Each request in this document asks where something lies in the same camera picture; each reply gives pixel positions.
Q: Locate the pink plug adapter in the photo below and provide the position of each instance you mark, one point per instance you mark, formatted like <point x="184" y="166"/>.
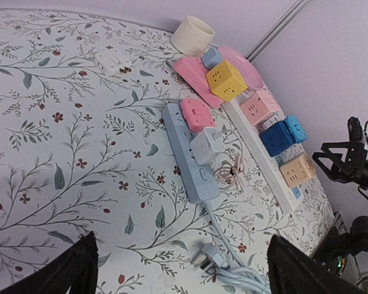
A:
<point x="196" y="114"/>

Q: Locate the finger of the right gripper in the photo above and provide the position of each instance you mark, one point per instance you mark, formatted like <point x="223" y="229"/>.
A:
<point x="342" y="162"/>

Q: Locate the beige cube socket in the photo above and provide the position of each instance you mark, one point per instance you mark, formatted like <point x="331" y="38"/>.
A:
<point x="298" y="170"/>

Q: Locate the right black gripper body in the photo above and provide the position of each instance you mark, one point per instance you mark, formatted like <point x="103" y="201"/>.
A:
<point x="358" y="167"/>

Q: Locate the cyan cube adapter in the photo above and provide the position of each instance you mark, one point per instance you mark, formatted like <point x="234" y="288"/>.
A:
<point x="296" y="130"/>

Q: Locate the pink cube socket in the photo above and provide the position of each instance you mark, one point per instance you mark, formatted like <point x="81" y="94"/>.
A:
<point x="259" y="107"/>

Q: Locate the white plug adapter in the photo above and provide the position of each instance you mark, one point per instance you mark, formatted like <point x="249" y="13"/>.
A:
<point x="110" y="61"/>

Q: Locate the pink plate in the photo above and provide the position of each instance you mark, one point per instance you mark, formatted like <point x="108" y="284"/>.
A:
<point x="251" y="76"/>

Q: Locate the right aluminium frame post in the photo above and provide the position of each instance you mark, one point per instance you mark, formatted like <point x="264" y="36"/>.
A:
<point x="276" y="29"/>

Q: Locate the white power strip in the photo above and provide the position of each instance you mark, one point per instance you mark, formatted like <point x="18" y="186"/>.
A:
<point x="268" y="166"/>

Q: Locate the pink flat power strip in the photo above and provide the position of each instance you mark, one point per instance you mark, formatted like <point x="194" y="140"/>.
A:
<point x="192" y="70"/>

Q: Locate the small light blue adapter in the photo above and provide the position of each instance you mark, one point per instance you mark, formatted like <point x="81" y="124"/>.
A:
<point x="211" y="58"/>

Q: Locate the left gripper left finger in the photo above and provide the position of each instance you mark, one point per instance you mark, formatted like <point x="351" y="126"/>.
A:
<point x="73" y="271"/>

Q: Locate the light blue power strip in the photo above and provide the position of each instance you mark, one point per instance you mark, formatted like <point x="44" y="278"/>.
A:
<point x="201" y="186"/>

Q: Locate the dark blue cube socket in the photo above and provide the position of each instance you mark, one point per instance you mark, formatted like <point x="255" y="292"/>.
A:
<point x="277" y="138"/>

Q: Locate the cream ceramic mug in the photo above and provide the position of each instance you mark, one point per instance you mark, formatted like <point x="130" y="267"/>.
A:
<point x="192" y="37"/>

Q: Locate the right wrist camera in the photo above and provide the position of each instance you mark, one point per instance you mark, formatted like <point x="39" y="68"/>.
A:
<point x="356" y="131"/>

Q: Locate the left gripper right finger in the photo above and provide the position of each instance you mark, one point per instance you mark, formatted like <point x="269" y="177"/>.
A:
<point x="291" y="271"/>

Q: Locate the yellow cube socket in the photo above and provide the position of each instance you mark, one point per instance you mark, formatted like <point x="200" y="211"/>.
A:
<point x="225" y="81"/>

